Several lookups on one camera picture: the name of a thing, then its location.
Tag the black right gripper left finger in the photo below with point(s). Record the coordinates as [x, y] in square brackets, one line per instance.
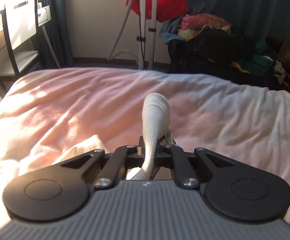
[132, 152]

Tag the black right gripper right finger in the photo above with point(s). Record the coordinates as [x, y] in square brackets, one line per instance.
[172, 163]

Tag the pile of colourful clothes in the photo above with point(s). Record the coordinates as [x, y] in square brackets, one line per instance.
[208, 44]

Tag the pink bed blanket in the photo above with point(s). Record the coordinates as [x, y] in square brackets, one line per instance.
[51, 115]

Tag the white tripod stand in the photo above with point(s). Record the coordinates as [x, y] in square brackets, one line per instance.
[147, 36]

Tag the teal left curtain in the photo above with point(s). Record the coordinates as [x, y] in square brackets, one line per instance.
[58, 33]

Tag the red bag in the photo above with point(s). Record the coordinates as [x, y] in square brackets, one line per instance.
[166, 9]

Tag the white black chair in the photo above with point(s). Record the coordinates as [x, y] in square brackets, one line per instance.
[20, 24]

